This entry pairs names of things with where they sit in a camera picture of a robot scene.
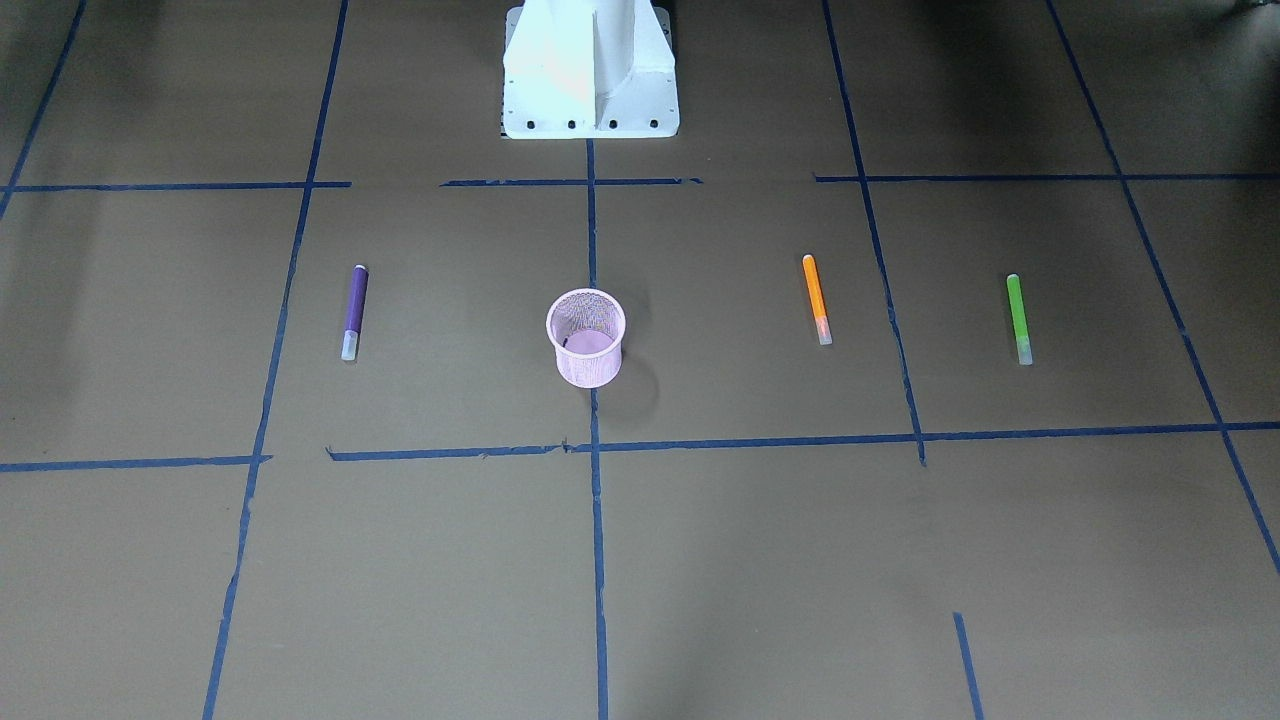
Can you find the purple marker pen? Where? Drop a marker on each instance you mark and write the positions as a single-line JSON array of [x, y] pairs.
[[356, 295]]

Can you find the pink mesh pen holder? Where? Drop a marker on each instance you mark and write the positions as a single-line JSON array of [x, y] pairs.
[[586, 328]]

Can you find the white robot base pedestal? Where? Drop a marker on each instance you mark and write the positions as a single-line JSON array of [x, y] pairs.
[[589, 69]]

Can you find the green marker pen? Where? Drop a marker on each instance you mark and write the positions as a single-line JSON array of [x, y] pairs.
[[1019, 320]]

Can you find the orange marker pen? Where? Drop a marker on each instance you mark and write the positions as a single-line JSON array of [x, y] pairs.
[[817, 300]]

